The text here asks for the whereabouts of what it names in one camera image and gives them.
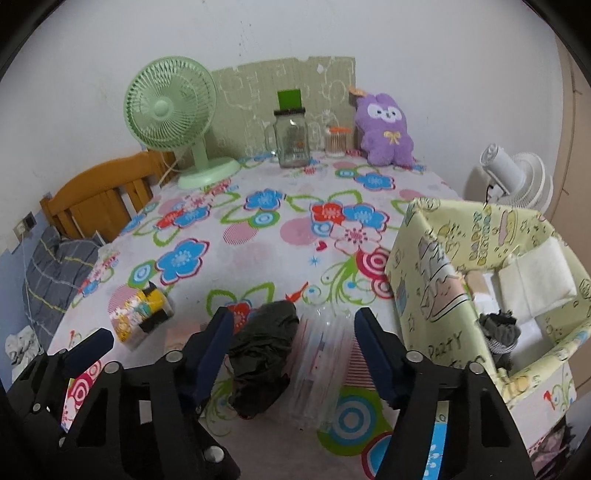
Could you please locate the grey sock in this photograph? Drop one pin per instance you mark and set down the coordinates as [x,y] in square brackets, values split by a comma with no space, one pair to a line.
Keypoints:
[501,334]

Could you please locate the yellow patterned box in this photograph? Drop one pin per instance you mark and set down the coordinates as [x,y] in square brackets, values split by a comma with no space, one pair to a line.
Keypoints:
[429,277]

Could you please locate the white printed cloth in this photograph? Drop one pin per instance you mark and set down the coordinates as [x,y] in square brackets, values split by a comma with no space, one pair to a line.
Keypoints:
[21,346]

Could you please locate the green desk fan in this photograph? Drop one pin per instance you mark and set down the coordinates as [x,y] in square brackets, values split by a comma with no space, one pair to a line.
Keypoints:
[161,108]

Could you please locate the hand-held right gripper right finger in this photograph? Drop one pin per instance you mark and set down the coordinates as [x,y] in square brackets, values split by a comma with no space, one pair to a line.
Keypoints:
[381,360]

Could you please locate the black cloth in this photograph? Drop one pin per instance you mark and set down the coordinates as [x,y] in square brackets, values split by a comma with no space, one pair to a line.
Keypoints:
[263,355]

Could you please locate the floral tablecloth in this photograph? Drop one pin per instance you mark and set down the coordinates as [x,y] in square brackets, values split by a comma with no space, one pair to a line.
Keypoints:
[277,240]

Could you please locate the grey plaid pillow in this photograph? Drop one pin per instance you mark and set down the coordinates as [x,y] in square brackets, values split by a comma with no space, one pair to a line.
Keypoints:
[55,272]

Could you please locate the wooden headboard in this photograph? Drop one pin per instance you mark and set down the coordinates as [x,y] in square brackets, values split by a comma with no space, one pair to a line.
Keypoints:
[92,194]

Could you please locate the glass mug jar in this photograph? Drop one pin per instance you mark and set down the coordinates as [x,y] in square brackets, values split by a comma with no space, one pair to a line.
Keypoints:
[290,138]

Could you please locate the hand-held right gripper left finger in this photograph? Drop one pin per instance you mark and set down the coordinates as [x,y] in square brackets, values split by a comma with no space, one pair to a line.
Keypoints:
[210,364]

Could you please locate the wall socket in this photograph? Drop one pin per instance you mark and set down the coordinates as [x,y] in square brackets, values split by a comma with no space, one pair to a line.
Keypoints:
[25,226]

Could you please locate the clear plastic pouch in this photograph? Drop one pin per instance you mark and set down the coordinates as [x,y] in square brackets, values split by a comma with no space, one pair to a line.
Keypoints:
[318,369]

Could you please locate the small toothpick jar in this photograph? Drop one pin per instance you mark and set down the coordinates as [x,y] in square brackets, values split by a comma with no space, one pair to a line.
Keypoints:
[337,143]

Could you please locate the white fan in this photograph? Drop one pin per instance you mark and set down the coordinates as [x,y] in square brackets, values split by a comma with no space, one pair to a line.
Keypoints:
[512,170]

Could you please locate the peach white tissue pack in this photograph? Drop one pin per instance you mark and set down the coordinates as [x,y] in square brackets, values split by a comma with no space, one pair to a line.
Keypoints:
[485,302]

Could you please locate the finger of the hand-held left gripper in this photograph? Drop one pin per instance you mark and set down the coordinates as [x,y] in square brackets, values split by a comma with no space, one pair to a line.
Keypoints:
[87,348]

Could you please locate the beige door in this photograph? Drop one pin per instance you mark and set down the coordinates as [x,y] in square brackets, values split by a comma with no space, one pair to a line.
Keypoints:
[577,138]

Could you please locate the purple plush rabbit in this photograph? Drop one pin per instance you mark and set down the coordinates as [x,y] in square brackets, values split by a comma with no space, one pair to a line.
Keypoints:
[388,129]

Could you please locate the dark patterned cloth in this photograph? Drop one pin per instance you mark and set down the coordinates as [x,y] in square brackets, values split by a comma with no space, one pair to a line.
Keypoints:
[554,443]

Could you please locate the green patterned cardboard panel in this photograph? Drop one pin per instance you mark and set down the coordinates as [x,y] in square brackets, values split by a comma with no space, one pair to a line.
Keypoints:
[323,78]

